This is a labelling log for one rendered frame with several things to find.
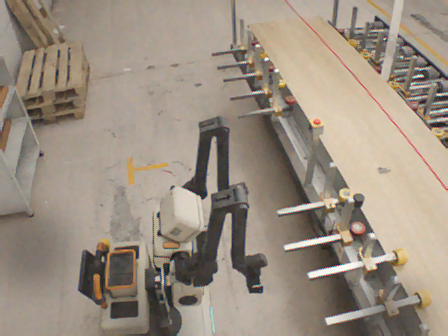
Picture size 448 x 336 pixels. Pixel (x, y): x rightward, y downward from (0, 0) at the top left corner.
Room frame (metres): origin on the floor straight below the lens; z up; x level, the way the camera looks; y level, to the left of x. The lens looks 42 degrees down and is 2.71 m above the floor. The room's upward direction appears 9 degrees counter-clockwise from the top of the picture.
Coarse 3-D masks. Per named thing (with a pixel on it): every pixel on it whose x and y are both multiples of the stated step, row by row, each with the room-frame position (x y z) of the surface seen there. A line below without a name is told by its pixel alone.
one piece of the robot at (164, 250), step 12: (156, 216) 1.29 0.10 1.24; (156, 228) 1.21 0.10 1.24; (156, 240) 1.15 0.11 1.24; (168, 240) 1.14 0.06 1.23; (156, 252) 1.09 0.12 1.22; (168, 252) 1.09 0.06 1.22; (180, 252) 1.08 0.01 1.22; (156, 264) 1.09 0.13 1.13; (180, 288) 1.11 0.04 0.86; (192, 288) 1.11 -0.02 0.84; (180, 300) 1.11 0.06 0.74; (192, 300) 1.11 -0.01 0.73
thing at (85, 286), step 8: (88, 256) 1.35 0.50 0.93; (80, 264) 1.29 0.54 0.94; (88, 264) 1.30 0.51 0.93; (104, 264) 1.37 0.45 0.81; (80, 272) 1.24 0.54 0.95; (88, 272) 1.25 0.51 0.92; (80, 280) 1.19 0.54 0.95; (88, 280) 1.20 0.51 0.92; (80, 288) 1.14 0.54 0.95; (88, 288) 1.16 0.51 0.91; (88, 296) 1.13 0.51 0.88; (104, 296) 1.11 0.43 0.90
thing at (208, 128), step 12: (204, 120) 1.46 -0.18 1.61; (216, 120) 1.43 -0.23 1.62; (204, 132) 1.38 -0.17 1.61; (216, 132) 1.38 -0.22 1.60; (228, 132) 1.37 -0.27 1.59; (204, 144) 1.40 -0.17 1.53; (204, 156) 1.40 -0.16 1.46; (204, 168) 1.40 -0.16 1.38; (204, 180) 1.39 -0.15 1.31; (204, 192) 1.37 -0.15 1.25
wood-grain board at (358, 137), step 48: (288, 48) 3.27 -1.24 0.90; (336, 48) 3.17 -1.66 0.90; (336, 96) 2.45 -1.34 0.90; (384, 96) 2.36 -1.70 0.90; (336, 144) 1.92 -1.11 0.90; (384, 144) 1.85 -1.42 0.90; (432, 144) 1.77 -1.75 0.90; (384, 192) 1.45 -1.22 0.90; (432, 192) 1.38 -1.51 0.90; (384, 240) 1.13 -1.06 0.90; (432, 240) 1.06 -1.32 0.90; (432, 288) 0.80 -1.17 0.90
